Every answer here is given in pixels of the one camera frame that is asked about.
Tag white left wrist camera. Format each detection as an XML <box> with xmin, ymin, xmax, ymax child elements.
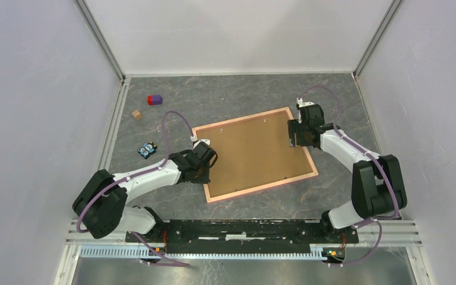
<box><xmin>190</xmin><ymin>135</ymin><xmax>211</xmax><ymax>148</ymax></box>

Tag aluminium rail at front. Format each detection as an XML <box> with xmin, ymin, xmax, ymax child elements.
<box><xmin>65</xmin><ymin>219</ymin><xmax>423</xmax><ymax>248</ymax></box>

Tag slotted white cable duct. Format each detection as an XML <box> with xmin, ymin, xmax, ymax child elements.
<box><xmin>79</xmin><ymin>245</ymin><xmax>327</xmax><ymax>261</ymax></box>

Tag brown cardboard backing board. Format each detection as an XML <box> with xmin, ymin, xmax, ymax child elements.
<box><xmin>195</xmin><ymin>110</ymin><xmax>315</xmax><ymax>199</ymax></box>

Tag small blue owl toy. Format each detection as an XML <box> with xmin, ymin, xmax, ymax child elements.
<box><xmin>138</xmin><ymin>141</ymin><xmax>157</xmax><ymax>160</ymax></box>

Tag small brown wooden cube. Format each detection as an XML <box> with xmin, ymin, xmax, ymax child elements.
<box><xmin>131</xmin><ymin>110</ymin><xmax>143</xmax><ymax>120</ymax></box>

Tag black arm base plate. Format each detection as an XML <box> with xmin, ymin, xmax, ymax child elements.
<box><xmin>142</xmin><ymin>219</ymin><xmax>359</xmax><ymax>254</ymax></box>

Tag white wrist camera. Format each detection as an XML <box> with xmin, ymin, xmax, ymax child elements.
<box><xmin>190</xmin><ymin>135</ymin><xmax>211</xmax><ymax>148</ymax></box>
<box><xmin>296</xmin><ymin>97</ymin><xmax>314</xmax><ymax>123</ymax></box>

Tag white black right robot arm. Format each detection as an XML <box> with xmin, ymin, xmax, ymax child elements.
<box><xmin>287</xmin><ymin>99</ymin><xmax>407</xmax><ymax>242</ymax></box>

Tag pink wooden picture frame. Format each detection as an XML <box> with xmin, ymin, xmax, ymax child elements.
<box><xmin>191</xmin><ymin>107</ymin><xmax>319</xmax><ymax>204</ymax></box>

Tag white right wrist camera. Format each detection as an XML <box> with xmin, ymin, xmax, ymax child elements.
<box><xmin>296</xmin><ymin>97</ymin><xmax>314</xmax><ymax>123</ymax></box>

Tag red purple toy block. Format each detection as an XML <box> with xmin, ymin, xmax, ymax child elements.
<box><xmin>147</xmin><ymin>94</ymin><xmax>163</xmax><ymax>106</ymax></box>

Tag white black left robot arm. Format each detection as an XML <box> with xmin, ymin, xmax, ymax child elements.
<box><xmin>72</xmin><ymin>139</ymin><xmax>217</xmax><ymax>242</ymax></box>

